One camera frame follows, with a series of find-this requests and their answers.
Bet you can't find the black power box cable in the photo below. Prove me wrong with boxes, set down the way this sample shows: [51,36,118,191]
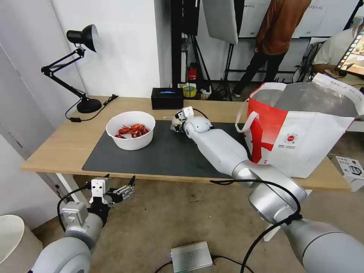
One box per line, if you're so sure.
[210,254,255,273]

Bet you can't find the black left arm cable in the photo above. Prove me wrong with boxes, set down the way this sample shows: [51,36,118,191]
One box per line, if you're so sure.
[56,184,92,231]

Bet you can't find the black desk lamp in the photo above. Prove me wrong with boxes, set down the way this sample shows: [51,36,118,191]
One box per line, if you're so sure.
[41,24,102,114]

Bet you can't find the black tissue box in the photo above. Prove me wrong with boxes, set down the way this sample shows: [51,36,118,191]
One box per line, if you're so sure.
[151,87,184,110]

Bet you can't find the white and red takeout bag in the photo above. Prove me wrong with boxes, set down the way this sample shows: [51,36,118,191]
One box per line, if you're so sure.
[235,72,364,179]

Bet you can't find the yellow green tape rolls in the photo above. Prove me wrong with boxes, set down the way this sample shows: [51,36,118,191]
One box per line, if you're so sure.
[182,83,197,98]

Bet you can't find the computer monitor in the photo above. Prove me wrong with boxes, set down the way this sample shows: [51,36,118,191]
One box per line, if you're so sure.
[335,22,364,78]

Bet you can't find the white softbox light panel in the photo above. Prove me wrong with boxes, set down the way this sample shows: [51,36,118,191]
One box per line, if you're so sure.
[201,0,239,46]

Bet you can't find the white printed carton box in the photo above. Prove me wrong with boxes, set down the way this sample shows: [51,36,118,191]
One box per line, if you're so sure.
[331,155,364,193]

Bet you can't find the white round bowl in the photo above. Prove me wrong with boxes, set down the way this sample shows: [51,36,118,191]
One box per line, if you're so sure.
[105,111,156,151]

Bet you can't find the white table leg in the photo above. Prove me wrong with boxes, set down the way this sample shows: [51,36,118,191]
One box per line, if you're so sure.
[55,173,86,206]

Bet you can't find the silver metal power box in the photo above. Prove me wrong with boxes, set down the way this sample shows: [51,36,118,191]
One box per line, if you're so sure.
[170,241,215,273]

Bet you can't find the white lampshade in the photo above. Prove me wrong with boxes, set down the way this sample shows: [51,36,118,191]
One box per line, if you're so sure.
[0,215,43,273]

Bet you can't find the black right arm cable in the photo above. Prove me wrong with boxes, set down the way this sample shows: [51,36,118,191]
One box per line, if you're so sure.
[210,177,303,273]

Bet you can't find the person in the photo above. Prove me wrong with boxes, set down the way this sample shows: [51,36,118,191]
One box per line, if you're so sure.
[232,0,312,99]
[311,21,364,76]

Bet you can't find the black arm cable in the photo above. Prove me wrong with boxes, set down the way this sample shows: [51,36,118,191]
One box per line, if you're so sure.
[56,184,92,231]
[210,177,303,273]

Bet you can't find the black lamp power cable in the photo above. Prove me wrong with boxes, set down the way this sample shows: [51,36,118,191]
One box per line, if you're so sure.
[65,94,119,124]

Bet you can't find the black desk mat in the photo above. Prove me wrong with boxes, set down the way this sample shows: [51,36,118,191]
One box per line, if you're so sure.
[82,119,254,180]

